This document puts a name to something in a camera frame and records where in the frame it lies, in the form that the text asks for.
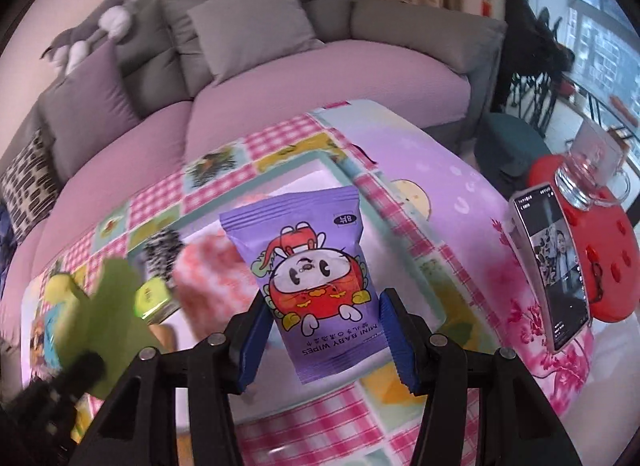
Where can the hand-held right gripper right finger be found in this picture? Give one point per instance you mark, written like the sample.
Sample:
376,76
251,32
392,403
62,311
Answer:
400,346

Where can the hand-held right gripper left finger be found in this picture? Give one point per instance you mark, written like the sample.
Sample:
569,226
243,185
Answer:
252,346

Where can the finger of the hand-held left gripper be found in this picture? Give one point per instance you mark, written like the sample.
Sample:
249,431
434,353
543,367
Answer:
85,368

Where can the green cloth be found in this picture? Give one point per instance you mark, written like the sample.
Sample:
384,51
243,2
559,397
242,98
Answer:
115,316

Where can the pink white checked cloth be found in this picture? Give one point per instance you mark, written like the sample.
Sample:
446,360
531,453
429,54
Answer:
215,276

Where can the purple wipes packet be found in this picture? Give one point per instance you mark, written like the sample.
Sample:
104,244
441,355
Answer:
310,271

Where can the black white knitted cloth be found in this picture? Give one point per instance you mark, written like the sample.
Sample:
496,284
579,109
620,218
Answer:
162,256

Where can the teal yellow plastic box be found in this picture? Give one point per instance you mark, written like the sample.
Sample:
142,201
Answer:
55,291

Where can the yellow green small tin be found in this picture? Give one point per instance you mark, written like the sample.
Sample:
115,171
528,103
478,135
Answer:
152,296

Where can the blue striped clothing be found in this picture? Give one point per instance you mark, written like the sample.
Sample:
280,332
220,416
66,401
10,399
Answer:
5,226

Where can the smartphone in clear case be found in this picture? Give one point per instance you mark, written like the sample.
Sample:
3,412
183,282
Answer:
555,266

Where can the printed checked tablecloth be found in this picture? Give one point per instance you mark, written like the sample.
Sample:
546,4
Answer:
450,170

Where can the black patterned pillow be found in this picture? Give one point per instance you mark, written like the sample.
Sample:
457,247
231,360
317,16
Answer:
27,180

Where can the red plastic stool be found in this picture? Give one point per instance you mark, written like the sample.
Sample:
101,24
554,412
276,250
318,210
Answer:
615,271

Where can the teal stool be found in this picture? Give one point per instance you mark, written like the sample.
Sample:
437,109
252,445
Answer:
510,145

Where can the purple sofa seat cover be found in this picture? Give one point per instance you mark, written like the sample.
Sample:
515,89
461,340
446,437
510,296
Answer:
300,95

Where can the purple pillow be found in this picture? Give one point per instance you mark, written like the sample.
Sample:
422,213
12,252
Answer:
85,110

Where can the glass mug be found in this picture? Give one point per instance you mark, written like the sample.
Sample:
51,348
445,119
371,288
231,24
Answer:
595,160

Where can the grey sofa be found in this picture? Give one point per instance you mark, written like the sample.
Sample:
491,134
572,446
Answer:
400,25

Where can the grey pillow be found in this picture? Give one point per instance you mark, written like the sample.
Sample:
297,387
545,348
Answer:
250,20

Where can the dark metal chair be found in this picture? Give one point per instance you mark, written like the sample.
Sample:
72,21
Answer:
535,45

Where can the grey stuffed toy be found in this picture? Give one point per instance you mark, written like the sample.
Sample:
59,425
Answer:
95,25

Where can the glass window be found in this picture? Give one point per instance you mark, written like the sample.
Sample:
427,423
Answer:
600,45

